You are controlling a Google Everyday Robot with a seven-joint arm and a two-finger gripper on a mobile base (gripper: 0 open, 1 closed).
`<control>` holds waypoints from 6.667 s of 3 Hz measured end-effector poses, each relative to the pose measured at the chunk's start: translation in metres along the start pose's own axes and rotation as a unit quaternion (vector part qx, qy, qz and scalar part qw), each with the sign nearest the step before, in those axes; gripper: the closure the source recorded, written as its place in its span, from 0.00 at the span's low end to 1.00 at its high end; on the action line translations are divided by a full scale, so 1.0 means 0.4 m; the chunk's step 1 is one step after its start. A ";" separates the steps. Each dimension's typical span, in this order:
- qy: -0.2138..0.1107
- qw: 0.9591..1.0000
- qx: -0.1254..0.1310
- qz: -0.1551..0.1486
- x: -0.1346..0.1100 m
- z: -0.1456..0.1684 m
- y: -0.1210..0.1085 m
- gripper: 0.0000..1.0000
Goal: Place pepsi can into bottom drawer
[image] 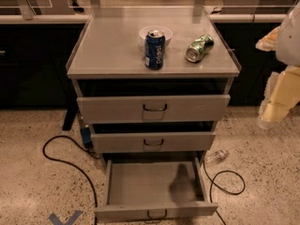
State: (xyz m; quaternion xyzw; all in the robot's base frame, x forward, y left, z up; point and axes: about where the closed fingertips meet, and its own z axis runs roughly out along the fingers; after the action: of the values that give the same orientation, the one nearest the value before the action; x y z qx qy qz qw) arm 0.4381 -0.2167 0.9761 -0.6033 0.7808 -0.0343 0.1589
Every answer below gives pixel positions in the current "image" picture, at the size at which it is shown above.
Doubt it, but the green soda can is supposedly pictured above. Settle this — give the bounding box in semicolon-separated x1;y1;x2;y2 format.
186;34;214;63

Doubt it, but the grey top drawer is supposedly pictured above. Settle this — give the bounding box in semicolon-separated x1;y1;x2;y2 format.
77;95;230;124

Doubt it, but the blue pepsi can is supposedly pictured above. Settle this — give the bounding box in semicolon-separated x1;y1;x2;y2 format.
144;30;165;70

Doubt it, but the grey bottom drawer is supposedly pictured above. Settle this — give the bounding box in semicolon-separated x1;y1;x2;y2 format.
95;157;218;222

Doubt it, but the grey middle drawer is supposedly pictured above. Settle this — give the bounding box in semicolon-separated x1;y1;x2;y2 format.
91;132;216;153

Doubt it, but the dark right counter cabinet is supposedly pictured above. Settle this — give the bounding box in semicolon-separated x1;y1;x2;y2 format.
215;22;286;106

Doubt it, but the dark counter cabinet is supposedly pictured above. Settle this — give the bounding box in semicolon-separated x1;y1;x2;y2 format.
215;22;286;106
0;22;84;109

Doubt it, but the grey metal drawer cabinet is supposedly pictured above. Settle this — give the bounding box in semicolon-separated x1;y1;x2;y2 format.
67;7;240;164

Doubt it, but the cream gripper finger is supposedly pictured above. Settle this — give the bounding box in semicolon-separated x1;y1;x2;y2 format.
255;27;279;52
258;66;300;129

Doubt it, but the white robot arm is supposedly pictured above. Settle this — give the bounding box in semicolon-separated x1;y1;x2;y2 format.
255;3;300;129

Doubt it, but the white ceramic bowl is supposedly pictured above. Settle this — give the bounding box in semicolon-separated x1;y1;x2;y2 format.
139;25;173;46

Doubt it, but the blue power adapter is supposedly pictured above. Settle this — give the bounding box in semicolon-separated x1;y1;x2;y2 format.
80;127;93;149

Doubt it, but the grey drawer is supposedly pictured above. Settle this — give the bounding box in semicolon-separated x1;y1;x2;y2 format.
77;95;230;124
91;132;216;153
95;157;218;222

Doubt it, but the black cable left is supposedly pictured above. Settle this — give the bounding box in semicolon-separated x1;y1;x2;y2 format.
42;135;101;225

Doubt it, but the dark left counter cabinet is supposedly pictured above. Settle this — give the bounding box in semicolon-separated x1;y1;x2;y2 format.
0;22;84;109

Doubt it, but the clear plastic bottle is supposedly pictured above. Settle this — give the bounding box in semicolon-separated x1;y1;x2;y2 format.
205;150;229;165

